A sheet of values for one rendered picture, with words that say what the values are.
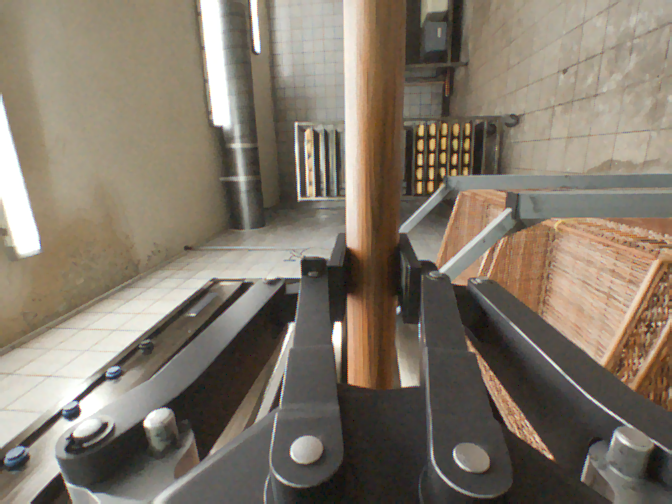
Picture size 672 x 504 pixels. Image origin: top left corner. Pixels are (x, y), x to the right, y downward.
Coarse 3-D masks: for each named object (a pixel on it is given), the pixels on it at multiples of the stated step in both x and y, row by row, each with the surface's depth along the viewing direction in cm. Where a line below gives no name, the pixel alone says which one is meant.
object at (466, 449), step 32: (448, 288) 13; (448, 320) 11; (448, 352) 8; (448, 384) 7; (480, 384) 7; (448, 416) 6; (480, 416) 6; (448, 448) 5; (480, 448) 5; (448, 480) 5; (480, 480) 5; (512, 480) 5
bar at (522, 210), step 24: (456, 192) 100; (528, 192) 54; (552, 192) 53; (576, 192) 52; (600, 192) 52; (624, 192) 51; (648, 192) 50; (504, 216) 54; (528, 216) 52; (552, 216) 52; (576, 216) 52; (600, 216) 51; (624, 216) 51; (648, 216) 51; (480, 240) 55; (456, 264) 57
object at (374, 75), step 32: (352, 0) 14; (384, 0) 14; (352, 32) 15; (384, 32) 14; (352, 64) 15; (384, 64) 15; (352, 96) 16; (384, 96) 15; (352, 128) 16; (384, 128) 16; (352, 160) 17; (384, 160) 16; (352, 192) 17; (384, 192) 16; (352, 224) 17; (384, 224) 17; (352, 256) 18; (384, 256) 17; (352, 288) 19; (384, 288) 18; (352, 320) 19; (384, 320) 19; (352, 352) 20; (384, 352) 19; (384, 384) 20
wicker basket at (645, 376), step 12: (660, 336) 47; (660, 348) 47; (648, 360) 48; (660, 360) 47; (636, 372) 49; (648, 372) 47; (636, 384) 49; (648, 384) 49; (648, 396) 49; (660, 396) 49
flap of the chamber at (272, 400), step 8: (288, 344) 95; (280, 368) 84; (280, 376) 80; (272, 384) 78; (280, 384) 78; (272, 392) 75; (280, 392) 77; (264, 400) 73; (272, 400) 72; (264, 408) 70; (272, 408) 71
